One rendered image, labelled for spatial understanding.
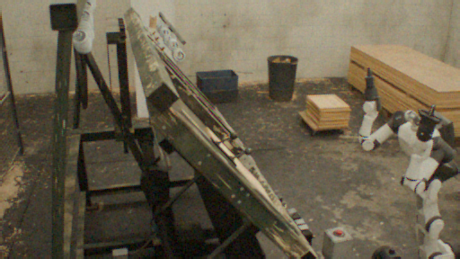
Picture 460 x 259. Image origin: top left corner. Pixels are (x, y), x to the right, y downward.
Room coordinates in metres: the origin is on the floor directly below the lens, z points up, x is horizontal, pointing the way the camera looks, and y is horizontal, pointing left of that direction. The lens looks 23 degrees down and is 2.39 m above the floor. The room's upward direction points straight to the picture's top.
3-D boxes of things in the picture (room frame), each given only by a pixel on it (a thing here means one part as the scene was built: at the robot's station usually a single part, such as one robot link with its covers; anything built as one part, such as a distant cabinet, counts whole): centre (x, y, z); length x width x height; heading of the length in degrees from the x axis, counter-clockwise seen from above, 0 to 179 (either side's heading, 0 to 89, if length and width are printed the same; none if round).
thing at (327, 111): (5.56, -1.37, 0.20); 0.61 x 0.53 x 0.40; 11
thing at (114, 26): (3.41, 0.83, 1.38); 0.70 x 0.15 x 0.85; 14
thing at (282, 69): (6.80, -0.95, 0.33); 0.52 x 0.51 x 0.65; 11
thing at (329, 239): (1.94, -0.64, 0.84); 0.12 x 0.12 x 0.18; 14
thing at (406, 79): (6.15, -2.90, 0.39); 2.46 x 1.05 x 0.78; 11
